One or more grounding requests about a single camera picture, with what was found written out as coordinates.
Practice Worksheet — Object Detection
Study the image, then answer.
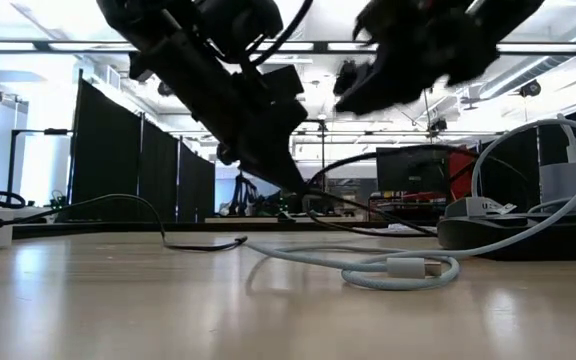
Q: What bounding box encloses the thick black USB cable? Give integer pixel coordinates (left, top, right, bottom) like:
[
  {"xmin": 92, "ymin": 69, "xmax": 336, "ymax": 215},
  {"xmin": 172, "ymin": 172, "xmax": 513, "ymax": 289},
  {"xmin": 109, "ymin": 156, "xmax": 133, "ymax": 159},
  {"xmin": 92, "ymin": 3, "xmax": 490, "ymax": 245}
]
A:
[{"xmin": 303, "ymin": 144, "xmax": 537, "ymax": 239}]

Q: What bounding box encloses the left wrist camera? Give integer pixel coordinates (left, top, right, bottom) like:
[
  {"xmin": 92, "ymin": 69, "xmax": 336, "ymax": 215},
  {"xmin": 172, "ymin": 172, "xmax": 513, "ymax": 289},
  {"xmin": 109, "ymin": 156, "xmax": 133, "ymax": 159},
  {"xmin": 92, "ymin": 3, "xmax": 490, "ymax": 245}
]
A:
[{"xmin": 261, "ymin": 63, "xmax": 306, "ymax": 104}]

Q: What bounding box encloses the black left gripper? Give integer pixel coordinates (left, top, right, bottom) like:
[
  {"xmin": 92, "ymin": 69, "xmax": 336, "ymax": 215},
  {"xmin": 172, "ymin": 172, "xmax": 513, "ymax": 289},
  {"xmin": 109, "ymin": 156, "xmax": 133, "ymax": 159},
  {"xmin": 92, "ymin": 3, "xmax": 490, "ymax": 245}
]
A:
[{"xmin": 167, "ymin": 44, "xmax": 310, "ymax": 196}]

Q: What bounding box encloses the red tool cart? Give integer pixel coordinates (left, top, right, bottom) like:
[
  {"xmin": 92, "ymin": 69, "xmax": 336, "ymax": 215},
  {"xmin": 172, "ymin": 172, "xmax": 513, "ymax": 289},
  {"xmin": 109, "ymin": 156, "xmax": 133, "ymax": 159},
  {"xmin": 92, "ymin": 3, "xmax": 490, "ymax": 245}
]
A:
[{"xmin": 367, "ymin": 191, "xmax": 449, "ymax": 224}]

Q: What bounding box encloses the black table edge rail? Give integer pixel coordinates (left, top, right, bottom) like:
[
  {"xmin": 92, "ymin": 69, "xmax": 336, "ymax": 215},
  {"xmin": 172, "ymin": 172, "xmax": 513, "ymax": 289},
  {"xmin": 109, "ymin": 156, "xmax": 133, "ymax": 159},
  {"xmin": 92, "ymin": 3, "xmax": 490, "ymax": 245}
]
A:
[{"xmin": 11, "ymin": 221, "xmax": 434, "ymax": 235}]

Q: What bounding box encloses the black power strip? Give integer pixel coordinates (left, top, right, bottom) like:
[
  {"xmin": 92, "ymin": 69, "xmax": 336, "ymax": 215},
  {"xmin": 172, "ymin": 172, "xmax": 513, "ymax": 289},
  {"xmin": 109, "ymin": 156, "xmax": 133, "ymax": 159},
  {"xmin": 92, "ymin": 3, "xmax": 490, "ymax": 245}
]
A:
[{"xmin": 436, "ymin": 212, "xmax": 576, "ymax": 261}]

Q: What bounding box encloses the black monitor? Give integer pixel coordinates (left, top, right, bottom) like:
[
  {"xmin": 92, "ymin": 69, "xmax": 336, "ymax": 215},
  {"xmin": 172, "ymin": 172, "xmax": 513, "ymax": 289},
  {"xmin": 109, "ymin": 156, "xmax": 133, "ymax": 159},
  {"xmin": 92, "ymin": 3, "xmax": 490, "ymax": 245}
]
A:
[{"xmin": 375, "ymin": 147, "xmax": 450, "ymax": 195}]

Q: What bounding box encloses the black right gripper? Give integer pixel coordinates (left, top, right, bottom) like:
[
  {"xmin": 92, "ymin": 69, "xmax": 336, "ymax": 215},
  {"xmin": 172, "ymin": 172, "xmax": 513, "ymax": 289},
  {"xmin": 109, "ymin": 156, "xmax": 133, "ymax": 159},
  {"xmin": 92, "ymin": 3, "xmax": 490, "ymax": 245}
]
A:
[{"xmin": 335, "ymin": 0, "xmax": 499, "ymax": 116}]

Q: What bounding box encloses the grey USB charging hub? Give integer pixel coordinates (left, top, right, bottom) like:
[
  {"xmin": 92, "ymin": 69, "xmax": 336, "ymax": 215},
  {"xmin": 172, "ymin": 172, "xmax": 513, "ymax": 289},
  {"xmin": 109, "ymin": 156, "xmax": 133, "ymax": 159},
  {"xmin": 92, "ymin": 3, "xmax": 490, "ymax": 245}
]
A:
[{"xmin": 445, "ymin": 196, "xmax": 517, "ymax": 219}]

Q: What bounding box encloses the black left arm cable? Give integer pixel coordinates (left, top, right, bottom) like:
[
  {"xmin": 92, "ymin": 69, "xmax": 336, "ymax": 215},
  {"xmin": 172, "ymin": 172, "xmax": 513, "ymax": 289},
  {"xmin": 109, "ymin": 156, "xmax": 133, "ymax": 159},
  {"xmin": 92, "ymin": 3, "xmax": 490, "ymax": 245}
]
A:
[{"xmin": 247, "ymin": 0, "xmax": 315, "ymax": 66}]

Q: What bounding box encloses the white USB cable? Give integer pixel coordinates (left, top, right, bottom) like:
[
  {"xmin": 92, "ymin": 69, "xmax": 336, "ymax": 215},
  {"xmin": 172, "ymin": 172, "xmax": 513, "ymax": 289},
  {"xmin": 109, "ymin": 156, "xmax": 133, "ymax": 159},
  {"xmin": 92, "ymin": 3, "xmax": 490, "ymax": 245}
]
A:
[{"xmin": 527, "ymin": 113, "xmax": 576, "ymax": 215}]

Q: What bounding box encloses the light blue braided USB cable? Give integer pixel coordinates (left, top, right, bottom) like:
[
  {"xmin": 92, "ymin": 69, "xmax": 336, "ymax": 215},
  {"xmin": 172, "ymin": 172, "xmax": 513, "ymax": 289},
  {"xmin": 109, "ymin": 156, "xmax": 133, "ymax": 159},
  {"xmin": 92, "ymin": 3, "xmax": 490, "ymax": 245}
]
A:
[{"xmin": 245, "ymin": 118, "xmax": 576, "ymax": 292}]

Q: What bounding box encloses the black gantry frame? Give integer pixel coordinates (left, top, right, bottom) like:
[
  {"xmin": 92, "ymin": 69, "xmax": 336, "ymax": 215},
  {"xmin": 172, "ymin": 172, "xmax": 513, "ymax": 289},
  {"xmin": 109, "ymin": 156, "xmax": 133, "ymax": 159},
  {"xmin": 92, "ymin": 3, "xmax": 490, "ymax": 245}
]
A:
[{"xmin": 7, "ymin": 128, "xmax": 74, "ymax": 209}]

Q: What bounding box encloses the red cabinet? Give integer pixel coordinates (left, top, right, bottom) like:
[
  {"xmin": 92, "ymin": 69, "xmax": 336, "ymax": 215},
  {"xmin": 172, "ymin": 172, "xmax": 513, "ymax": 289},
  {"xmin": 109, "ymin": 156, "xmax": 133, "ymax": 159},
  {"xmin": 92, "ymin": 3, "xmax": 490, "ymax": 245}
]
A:
[{"xmin": 446, "ymin": 147, "xmax": 479, "ymax": 201}]

